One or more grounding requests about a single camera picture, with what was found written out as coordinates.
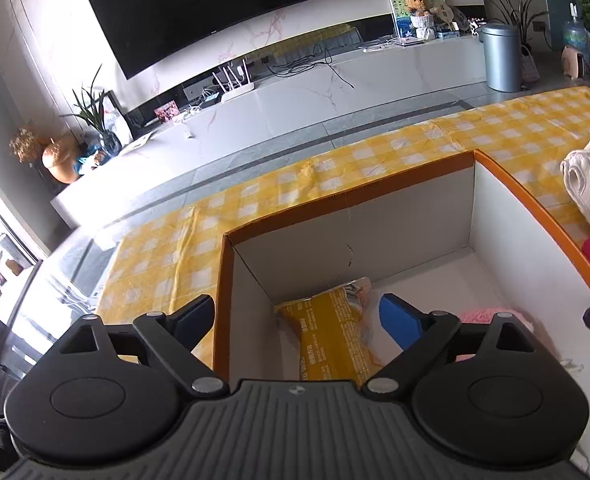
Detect green blue painting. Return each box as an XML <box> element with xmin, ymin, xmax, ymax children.
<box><xmin>389</xmin><ymin>0</ymin><xmax>448</xmax><ymax>41</ymax></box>

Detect golden acorn jar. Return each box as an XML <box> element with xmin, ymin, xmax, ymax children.
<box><xmin>42</xmin><ymin>135</ymin><xmax>83</xmax><ymax>184</ymax></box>

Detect brown teddy bear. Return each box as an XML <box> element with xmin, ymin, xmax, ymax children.
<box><xmin>406</xmin><ymin>0</ymin><xmax>436</xmax><ymax>41</ymax></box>

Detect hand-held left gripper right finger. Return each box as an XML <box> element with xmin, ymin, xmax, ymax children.
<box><xmin>362</xmin><ymin>293</ymin><xmax>548</xmax><ymax>397</ymax></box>

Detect green plant in blue vase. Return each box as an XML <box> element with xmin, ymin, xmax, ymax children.
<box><xmin>60</xmin><ymin>64</ymin><xmax>123</xmax><ymax>158</ymax></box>

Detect yellow snack packet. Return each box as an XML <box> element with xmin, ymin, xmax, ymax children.
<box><xmin>275</xmin><ymin>276</ymin><xmax>383</xmax><ymax>383</ymax></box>

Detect blue water bottle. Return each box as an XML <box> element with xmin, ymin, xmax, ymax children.
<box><xmin>562</xmin><ymin>2</ymin><xmax>590</xmax><ymax>56</ymax></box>

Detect orange-edged cardboard box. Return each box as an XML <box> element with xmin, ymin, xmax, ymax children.
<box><xmin>212</xmin><ymin>149</ymin><xmax>590</xmax><ymax>386</ymax></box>

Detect black cable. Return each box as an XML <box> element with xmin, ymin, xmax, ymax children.
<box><xmin>270</xmin><ymin>45</ymin><xmax>358</xmax><ymax>90</ymax></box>

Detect pink photo card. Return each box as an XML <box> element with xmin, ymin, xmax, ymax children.
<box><xmin>154</xmin><ymin>100</ymin><xmax>181</xmax><ymax>124</ymax></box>

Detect paper sheets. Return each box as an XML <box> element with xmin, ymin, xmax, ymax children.
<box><xmin>120</xmin><ymin>130</ymin><xmax>156</xmax><ymax>153</ymax></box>

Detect pink heater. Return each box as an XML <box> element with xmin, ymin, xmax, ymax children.
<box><xmin>561</xmin><ymin>45</ymin><xmax>588</xmax><ymax>80</ymax></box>

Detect white round hand fan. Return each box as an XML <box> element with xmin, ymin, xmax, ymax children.
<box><xmin>432</xmin><ymin>2</ymin><xmax>458</xmax><ymax>26</ymax></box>

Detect black framed picture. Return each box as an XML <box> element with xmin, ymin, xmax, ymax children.
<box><xmin>100</xmin><ymin>90</ymin><xmax>135</xmax><ymax>143</ymax></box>

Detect long-leaf potted plant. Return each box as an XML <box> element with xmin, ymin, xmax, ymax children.
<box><xmin>472</xmin><ymin>0</ymin><xmax>550</xmax><ymax>83</ymax></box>

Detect dried flower bunch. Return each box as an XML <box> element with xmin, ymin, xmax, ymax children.
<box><xmin>9</xmin><ymin>127</ymin><xmax>46</xmax><ymax>163</ymax></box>

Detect silver blue trash bin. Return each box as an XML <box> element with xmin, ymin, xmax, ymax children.
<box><xmin>479</xmin><ymin>22</ymin><xmax>523</xmax><ymax>93</ymax></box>

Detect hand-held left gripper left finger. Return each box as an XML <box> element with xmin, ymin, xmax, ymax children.
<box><xmin>45</xmin><ymin>294</ymin><xmax>230</xmax><ymax>401</ymax></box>

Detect black wall television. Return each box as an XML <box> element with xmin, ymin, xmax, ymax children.
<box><xmin>85</xmin><ymin>0</ymin><xmax>321</xmax><ymax>80</ymax></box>

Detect white marble television console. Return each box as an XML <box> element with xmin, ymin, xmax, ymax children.
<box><xmin>50</xmin><ymin>35</ymin><xmax>490</xmax><ymax>231</ymax></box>

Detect white router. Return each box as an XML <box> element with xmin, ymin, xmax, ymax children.
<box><xmin>211</xmin><ymin>59</ymin><xmax>258</xmax><ymax>104</ymax></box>

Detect pink knitted cloth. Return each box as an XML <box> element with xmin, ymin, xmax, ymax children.
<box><xmin>452</xmin><ymin>304</ymin><xmax>556</xmax><ymax>366</ymax></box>

